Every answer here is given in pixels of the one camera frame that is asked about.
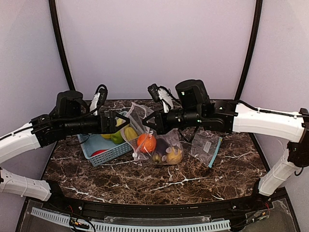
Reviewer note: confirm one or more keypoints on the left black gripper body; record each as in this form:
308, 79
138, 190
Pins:
104, 122

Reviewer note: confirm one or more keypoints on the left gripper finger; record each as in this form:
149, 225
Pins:
116, 115
120, 126

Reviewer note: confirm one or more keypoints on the yellow lemon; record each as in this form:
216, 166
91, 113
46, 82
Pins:
106, 136

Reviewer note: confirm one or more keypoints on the large pink zip bag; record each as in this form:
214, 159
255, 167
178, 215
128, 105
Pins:
136, 114

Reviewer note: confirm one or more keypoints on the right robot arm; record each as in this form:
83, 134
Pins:
234, 116

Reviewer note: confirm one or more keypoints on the blue plastic basket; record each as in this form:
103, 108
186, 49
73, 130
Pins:
94, 142

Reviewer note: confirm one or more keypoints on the purple eggplant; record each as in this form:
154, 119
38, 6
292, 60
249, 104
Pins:
161, 147

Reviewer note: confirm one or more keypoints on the white cable duct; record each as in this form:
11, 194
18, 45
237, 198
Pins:
123, 224

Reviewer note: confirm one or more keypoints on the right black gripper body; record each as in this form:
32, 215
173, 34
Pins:
160, 122

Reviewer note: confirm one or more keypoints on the left black frame post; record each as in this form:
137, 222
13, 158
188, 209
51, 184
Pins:
60, 44

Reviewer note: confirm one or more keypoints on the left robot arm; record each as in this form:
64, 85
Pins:
71, 116

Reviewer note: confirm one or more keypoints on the right black frame post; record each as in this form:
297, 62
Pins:
250, 49

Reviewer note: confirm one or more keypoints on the red chili pepper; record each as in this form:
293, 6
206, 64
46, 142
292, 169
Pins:
98, 152

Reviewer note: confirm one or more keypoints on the black frame post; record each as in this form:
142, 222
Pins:
60, 44
250, 49

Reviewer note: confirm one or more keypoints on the small blue zip bag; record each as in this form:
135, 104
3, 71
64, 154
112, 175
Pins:
205, 147

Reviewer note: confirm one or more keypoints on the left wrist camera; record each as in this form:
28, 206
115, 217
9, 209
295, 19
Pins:
98, 99

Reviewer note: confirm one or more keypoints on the green apple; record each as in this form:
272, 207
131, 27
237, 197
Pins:
117, 138

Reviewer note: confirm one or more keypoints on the orange tangerine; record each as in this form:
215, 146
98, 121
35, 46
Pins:
146, 143

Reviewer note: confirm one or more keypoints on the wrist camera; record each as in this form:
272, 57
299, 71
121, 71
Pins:
162, 95
98, 99

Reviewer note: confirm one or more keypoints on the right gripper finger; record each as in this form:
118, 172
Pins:
150, 128
150, 119

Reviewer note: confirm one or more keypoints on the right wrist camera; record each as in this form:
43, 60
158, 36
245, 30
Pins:
162, 95

